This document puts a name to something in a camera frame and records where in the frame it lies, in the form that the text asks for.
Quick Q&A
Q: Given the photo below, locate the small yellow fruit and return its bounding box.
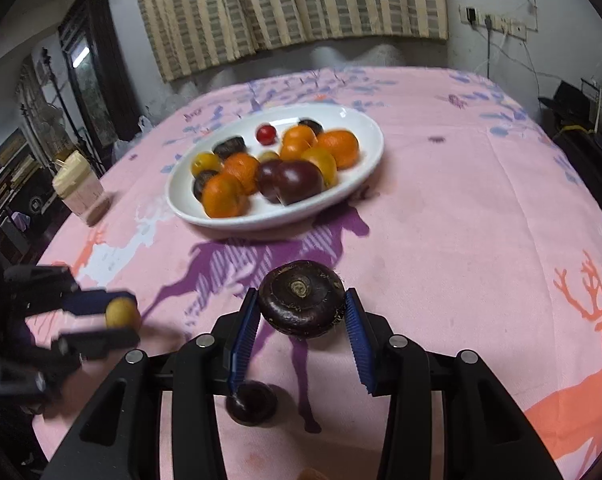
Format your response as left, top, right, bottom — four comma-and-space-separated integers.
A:
105, 297, 141, 330

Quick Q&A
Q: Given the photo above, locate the large orange mandarin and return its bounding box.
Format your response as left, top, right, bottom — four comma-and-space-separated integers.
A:
201, 174, 248, 219

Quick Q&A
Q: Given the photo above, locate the dark water chestnut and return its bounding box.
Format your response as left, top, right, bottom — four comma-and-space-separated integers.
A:
212, 136, 246, 160
298, 118, 324, 136
193, 169, 219, 203
258, 260, 345, 339

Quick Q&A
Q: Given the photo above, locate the yellow round fruit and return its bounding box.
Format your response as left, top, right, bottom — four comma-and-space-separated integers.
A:
190, 152, 223, 178

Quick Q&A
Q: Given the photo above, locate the jar with twine lid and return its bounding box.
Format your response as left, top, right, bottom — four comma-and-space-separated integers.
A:
53, 151, 111, 226

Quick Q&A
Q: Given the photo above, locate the dark red cherry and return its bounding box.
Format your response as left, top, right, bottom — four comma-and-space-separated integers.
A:
225, 380, 278, 427

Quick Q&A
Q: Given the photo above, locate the white oval plate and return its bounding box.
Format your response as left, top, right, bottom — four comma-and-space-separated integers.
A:
165, 104, 385, 233

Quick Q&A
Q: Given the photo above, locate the pink deer tablecloth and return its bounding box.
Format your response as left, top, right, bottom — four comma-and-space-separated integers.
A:
43, 68, 602, 479

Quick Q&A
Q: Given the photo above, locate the dark framed mirror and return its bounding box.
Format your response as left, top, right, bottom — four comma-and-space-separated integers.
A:
57, 0, 141, 152

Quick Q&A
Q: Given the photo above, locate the dark red plum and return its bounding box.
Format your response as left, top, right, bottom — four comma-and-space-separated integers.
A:
255, 160, 281, 204

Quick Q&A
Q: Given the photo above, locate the small yellow-green fruit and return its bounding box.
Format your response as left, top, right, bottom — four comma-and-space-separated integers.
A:
258, 150, 280, 164

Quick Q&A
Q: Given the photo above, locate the large dark plum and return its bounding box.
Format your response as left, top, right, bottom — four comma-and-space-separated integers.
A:
274, 160, 324, 205

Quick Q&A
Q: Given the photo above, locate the red cherry tomato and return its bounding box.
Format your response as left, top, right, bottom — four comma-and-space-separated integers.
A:
255, 124, 277, 146

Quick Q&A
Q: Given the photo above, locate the small orange kumquat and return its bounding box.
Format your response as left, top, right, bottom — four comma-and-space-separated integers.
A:
279, 139, 312, 162
283, 125, 316, 146

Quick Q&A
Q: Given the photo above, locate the striped beige curtain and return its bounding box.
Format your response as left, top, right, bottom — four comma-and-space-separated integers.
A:
138, 0, 449, 82

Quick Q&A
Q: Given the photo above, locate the wall power strip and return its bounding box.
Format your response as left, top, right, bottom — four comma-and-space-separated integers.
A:
459, 6, 528, 41

